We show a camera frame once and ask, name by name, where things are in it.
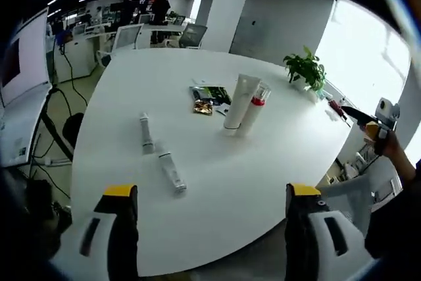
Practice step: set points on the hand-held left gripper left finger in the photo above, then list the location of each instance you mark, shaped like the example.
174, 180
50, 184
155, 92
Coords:
121, 245

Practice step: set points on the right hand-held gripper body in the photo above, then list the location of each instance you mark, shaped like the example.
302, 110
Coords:
386, 110

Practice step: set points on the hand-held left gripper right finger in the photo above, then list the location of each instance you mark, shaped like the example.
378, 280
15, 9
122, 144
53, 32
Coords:
302, 248

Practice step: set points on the white red-collared skincare pump bottle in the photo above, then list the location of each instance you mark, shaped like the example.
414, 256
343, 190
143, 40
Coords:
253, 119

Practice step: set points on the small grey skincare tube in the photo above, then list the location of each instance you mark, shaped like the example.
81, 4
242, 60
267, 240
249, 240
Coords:
146, 133

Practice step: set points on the tall white skincare tube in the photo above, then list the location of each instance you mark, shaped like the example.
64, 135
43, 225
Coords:
238, 106

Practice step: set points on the green black skincare sachet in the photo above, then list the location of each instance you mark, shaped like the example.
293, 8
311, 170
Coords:
215, 93

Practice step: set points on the gold foil skincare sachet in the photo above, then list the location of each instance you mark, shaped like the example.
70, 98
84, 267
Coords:
203, 107

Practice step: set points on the person's right hand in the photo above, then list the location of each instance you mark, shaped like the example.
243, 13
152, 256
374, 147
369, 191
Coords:
393, 146

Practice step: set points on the red item on sill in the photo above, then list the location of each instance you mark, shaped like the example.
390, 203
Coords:
336, 107

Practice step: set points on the bright window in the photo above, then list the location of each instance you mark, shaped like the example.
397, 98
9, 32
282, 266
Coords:
358, 57

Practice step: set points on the potted green plant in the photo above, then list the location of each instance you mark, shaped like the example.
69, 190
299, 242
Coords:
306, 67

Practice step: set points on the person's black clothing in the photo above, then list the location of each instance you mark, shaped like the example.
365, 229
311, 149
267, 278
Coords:
394, 228

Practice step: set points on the black stool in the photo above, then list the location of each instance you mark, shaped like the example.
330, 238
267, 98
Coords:
73, 129

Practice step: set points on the pink white display board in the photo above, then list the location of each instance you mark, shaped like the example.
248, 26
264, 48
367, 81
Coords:
26, 96

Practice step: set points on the grey office chair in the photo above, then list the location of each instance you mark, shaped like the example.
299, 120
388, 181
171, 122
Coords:
193, 35

